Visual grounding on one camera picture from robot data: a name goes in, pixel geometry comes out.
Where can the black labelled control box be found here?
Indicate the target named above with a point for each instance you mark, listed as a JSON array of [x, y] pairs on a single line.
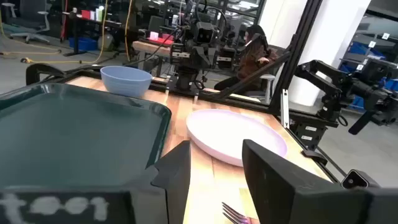
[[311, 137]]

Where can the black background robot arm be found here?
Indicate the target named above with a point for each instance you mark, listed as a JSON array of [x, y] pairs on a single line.
[[329, 84]]

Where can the black workbench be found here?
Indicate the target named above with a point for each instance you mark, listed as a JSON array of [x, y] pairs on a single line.
[[75, 37]]

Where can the white building column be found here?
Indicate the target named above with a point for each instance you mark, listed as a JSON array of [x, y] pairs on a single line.
[[326, 37]]

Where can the dark green plastic tray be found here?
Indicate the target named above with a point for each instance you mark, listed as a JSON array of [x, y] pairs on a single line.
[[77, 133]]

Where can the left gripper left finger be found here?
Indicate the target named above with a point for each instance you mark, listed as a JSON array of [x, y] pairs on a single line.
[[174, 174]]

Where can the lilac plate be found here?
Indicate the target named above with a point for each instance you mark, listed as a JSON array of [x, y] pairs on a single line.
[[224, 133]]

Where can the black table clamp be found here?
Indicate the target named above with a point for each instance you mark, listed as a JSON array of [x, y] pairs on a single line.
[[34, 70], [314, 155]]

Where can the blue storage bin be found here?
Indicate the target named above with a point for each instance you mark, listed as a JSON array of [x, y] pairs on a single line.
[[84, 44]]

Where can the white green bottle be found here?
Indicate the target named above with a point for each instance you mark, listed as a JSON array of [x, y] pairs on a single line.
[[99, 14]]

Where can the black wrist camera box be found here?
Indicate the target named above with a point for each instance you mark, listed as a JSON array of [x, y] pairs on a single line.
[[206, 32]]

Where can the blue bowl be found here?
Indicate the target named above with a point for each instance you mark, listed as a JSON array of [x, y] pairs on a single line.
[[126, 81]]

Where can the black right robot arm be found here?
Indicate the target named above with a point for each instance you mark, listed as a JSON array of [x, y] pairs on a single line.
[[186, 79]]

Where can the shelf with blue bins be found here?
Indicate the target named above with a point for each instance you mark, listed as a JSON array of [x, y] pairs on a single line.
[[360, 49]]

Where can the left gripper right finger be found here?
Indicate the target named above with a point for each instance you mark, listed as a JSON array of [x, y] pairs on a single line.
[[295, 193]]

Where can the grey white-armed office chair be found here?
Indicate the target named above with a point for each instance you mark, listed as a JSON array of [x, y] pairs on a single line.
[[268, 81]]

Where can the black table-level camera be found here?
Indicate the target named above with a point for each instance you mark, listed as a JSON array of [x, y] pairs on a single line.
[[357, 180]]

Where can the red box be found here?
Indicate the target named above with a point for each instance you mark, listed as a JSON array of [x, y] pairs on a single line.
[[86, 14]]

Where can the pale green round jug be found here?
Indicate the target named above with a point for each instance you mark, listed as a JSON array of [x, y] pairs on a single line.
[[105, 42]]

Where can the person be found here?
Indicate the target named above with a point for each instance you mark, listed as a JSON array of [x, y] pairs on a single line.
[[252, 59]]

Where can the wooden background table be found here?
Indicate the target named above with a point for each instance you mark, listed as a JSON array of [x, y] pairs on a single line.
[[149, 48]]

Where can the red tray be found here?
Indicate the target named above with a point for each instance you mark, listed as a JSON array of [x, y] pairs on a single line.
[[163, 40]]

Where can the black aluminium table frame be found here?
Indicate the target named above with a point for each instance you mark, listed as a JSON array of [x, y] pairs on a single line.
[[280, 77]]

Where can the silver metal bracket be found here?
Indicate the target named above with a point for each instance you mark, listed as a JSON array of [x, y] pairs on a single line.
[[285, 109]]

